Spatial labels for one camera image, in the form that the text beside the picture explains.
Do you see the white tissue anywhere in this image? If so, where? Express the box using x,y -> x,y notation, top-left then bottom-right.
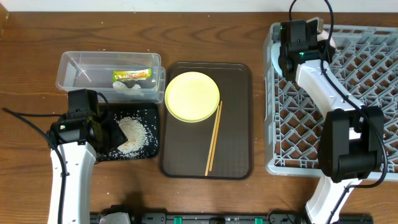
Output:
113,81 -> 144,96

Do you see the yellow plate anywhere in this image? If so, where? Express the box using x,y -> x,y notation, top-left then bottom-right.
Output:
165,72 -> 220,123

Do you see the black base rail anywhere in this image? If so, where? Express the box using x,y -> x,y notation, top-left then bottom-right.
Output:
90,213 -> 374,224

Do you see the white bowl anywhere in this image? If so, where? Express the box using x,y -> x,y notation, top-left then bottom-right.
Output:
317,30 -> 336,49

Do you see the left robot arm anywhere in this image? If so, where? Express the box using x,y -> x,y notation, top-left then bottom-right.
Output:
47,111 -> 127,223

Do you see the upper clear plastic bin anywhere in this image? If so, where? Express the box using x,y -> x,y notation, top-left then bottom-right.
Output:
56,51 -> 161,91

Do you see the wooden chopstick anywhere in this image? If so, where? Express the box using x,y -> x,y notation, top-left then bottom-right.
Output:
205,105 -> 220,177
209,101 -> 223,172

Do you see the green orange snack wrapper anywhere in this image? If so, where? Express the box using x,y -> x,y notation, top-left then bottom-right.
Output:
112,68 -> 152,82

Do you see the right wooden chopstick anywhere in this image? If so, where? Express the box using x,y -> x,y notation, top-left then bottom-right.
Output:
209,101 -> 223,172

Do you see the light blue bowl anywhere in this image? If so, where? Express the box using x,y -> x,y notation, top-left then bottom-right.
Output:
271,42 -> 282,77

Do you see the lower clear plastic bin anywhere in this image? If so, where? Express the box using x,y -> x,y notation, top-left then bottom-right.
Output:
56,65 -> 165,103

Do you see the dark brown serving tray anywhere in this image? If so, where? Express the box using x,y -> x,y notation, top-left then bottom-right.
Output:
159,62 -> 254,180

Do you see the left wooden chopstick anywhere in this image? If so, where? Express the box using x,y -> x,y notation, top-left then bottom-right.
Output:
205,105 -> 220,177

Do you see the grey dishwasher rack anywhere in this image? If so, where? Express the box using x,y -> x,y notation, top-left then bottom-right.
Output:
263,22 -> 397,181

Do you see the clear plastic bin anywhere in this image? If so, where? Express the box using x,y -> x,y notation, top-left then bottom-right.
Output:
56,65 -> 165,103
56,51 -> 161,91

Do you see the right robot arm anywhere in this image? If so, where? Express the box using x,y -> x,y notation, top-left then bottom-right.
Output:
271,40 -> 386,223

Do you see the black tray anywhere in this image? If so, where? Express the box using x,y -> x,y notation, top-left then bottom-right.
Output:
96,103 -> 159,162

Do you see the pile of rice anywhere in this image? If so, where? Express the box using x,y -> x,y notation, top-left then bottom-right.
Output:
109,114 -> 159,160

